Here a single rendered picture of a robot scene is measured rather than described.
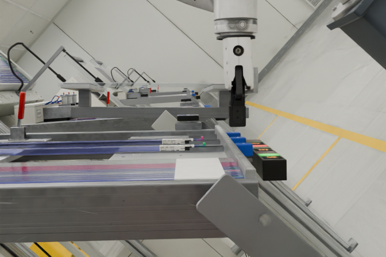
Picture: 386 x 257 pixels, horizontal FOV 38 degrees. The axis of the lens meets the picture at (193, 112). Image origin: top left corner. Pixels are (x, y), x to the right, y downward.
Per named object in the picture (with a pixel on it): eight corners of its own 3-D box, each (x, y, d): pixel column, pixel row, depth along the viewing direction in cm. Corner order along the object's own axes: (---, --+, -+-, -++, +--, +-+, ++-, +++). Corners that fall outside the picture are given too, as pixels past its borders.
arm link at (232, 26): (260, 17, 105) (261, 34, 105) (254, 22, 114) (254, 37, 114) (215, 18, 105) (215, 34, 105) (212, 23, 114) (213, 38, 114)
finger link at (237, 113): (246, 92, 107) (247, 127, 107) (244, 92, 110) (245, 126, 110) (230, 92, 107) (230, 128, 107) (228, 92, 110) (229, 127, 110)
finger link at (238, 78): (243, 84, 103) (241, 104, 107) (240, 53, 107) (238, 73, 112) (237, 84, 103) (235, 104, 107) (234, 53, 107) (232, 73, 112)
